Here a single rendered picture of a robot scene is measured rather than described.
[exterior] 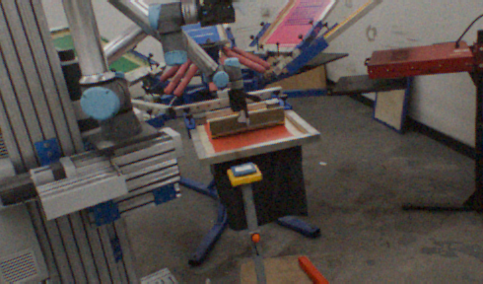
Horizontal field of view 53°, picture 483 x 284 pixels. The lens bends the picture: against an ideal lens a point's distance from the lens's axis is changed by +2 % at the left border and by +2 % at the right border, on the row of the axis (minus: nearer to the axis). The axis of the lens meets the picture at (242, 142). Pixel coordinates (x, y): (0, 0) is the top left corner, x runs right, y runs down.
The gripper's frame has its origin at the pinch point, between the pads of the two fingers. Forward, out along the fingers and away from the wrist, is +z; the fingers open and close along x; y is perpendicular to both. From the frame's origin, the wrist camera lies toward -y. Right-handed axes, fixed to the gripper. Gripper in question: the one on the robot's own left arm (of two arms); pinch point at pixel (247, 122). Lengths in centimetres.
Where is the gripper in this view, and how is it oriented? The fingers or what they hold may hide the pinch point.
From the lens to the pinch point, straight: 255.5
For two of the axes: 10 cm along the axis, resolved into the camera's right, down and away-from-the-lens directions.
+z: 1.9, 9.2, 3.3
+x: 1.9, 3.0, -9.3
